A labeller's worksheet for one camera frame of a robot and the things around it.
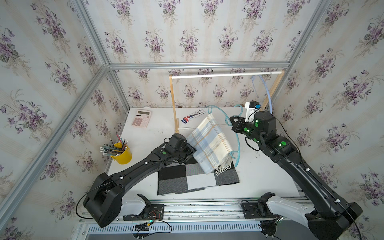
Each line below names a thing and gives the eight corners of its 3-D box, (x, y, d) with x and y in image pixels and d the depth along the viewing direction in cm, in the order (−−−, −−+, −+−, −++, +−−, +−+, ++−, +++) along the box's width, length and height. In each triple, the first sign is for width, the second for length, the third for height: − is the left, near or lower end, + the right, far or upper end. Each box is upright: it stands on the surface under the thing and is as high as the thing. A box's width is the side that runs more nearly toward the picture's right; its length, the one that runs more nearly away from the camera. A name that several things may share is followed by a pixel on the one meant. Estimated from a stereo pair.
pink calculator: (132, 127, 110) (130, 124, 108) (137, 112, 120) (136, 109, 118) (147, 127, 111) (146, 124, 108) (151, 112, 120) (150, 109, 118)
